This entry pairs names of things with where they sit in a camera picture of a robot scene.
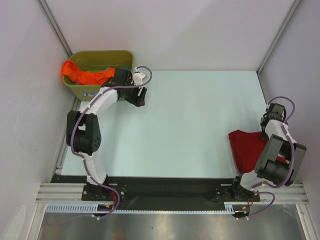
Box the dark red t shirt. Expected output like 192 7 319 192
228 129 291 175

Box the aluminium rail frame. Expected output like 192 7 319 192
35 183 84 203

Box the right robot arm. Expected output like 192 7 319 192
230 103 307 201

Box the teal cloth in bin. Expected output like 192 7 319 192
102 66 132 74

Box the white slotted cable duct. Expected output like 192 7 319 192
45 202 116 213

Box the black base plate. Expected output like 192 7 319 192
81 175 261 211

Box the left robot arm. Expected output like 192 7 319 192
66 66 153 200

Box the left corner aluminium post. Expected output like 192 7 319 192
36 0 73 58

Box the corner aluminium post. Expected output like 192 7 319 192
256 0 304 77
36 0 73 58

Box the orange t shirt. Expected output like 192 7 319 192
61 60 116 85

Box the olive green plastic bin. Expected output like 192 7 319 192
60 50 134 101

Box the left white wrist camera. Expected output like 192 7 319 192
132 67 146 86

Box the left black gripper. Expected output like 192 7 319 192
122 79 147 107

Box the right corner aluminium post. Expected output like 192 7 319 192
256 0 304 77

